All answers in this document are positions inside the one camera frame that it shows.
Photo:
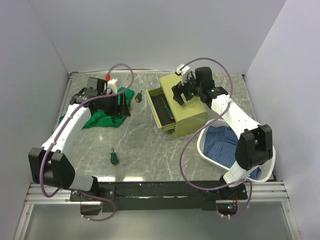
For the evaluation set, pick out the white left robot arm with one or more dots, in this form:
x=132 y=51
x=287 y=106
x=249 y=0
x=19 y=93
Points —
x=49 y=164

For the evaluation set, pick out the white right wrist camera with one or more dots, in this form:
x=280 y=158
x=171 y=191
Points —
x=183 y=71

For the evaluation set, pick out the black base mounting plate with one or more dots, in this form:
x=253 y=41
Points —
x=165 y=195

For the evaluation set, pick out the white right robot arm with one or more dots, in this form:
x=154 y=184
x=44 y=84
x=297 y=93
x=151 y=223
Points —
x=254 y=149

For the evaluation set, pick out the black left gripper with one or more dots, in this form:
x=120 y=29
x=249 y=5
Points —
x=123 y=111

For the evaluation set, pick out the aluminium frame rail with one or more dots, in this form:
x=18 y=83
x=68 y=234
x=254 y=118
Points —
x=34 y=197

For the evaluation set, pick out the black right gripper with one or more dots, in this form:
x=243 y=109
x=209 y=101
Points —
x=181 y=88

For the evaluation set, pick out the stubby green screwdriver orange cap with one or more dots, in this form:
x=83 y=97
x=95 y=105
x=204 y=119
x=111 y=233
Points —
x=138 y=97

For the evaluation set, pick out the short green screwdriver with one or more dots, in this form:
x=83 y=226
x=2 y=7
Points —
x=113 y=157

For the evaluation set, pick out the long green screwdriver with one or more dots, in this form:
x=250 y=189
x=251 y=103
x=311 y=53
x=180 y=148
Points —
x=167 y=109

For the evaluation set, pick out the green cloth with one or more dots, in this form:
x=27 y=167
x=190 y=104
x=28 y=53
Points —
x=99 y=119

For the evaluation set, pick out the yellow-green metal tool chest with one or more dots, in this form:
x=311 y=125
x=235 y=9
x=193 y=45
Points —
x=188 y=118

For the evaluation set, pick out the blue checkered shirt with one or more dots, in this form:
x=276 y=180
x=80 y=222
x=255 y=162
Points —
x=220 y=145

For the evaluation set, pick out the white plastic laundry basket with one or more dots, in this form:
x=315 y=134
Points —
x=261 y=174

